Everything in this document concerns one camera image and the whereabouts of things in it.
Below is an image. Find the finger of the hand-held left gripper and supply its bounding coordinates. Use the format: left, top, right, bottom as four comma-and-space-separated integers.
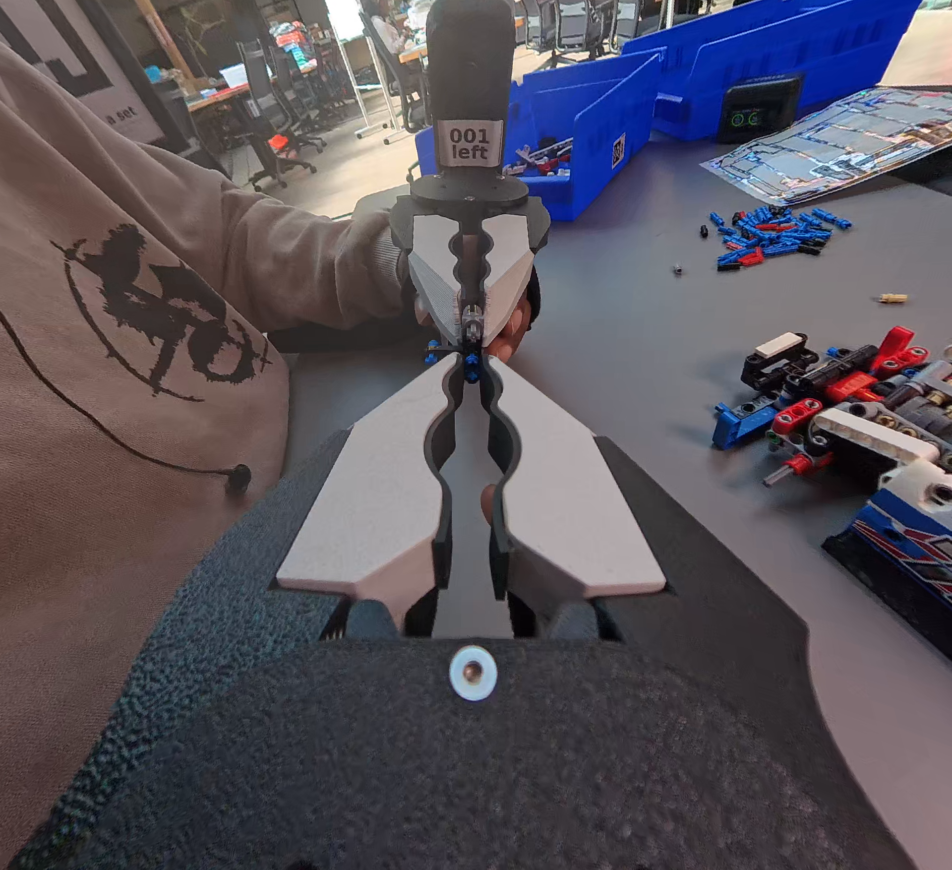
408, 215, 466, 346
476, 215, 536, 349

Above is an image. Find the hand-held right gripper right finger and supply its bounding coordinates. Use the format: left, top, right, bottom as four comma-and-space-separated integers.
482, 355, 666, 599

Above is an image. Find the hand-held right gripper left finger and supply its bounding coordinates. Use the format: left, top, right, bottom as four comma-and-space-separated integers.
277, 353, 456, 599

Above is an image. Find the person's left forearm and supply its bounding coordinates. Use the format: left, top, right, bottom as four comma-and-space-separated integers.
141, 141, 417, 335

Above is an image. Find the grey desk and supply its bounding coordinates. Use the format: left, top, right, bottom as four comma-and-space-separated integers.
283, 77, 952, 870

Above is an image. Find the person's left hand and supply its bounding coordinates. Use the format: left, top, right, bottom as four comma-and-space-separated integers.
487, 286, 538, 365

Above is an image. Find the white red black brick heap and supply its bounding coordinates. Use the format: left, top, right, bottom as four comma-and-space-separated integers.
506, 137, 574, 178

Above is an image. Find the blue plastic bin with label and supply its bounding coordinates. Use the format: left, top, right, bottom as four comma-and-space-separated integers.
415, 48, 666, 222

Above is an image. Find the person's beige hoodie torso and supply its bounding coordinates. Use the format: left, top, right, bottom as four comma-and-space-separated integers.
0, 44, 291, 856

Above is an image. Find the pile of blue red pins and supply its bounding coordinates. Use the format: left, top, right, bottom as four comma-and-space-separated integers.
699, 206, 854, 272

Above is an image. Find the toy brick race car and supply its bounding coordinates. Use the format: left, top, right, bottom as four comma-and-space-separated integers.
713, 325, 952, 663

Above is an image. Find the black device with green display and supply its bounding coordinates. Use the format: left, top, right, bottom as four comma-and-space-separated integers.
716, 74, 806, 144

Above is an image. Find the shiny sticker sheet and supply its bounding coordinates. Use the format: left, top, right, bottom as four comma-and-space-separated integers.
701, 87, 952, 207

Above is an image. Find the large blue plastic bin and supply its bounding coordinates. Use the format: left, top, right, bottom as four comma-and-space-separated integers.
621, 0, 940, 142

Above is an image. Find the black white printed sign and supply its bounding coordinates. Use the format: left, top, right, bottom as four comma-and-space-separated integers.
0, 0, 168, 145

